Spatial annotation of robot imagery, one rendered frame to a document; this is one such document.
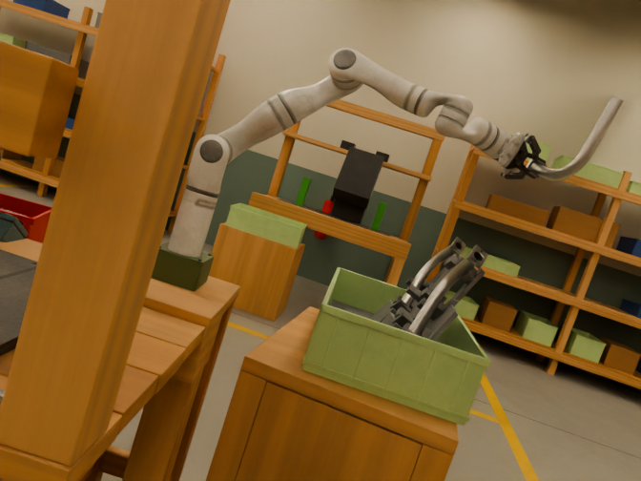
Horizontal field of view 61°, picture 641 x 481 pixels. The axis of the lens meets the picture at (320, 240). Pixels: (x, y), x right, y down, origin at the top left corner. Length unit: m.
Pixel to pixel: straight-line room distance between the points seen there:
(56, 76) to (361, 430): 1.00
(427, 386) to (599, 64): 5.84
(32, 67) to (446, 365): 1.06
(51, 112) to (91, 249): 0.13
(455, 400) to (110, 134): 1.03
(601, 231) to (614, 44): 2.09
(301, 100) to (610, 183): 4.99
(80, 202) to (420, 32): 6.19
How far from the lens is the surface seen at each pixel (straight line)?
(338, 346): 1.31
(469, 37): 6.67
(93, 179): 0.58
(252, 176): 6.60
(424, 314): 1.38
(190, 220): 1.47
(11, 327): 0.92
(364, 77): 1.45
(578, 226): 6.16
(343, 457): 1.33
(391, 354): 1.32
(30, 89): 0.55
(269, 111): 1.46
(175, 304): 1.17
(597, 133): 1.54
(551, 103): 6.68
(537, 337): 6.20
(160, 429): 1.31
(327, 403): 1.29
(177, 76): 0.56
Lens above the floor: 1.25
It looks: 7 degrees down
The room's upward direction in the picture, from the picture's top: 18 degrees clockwise
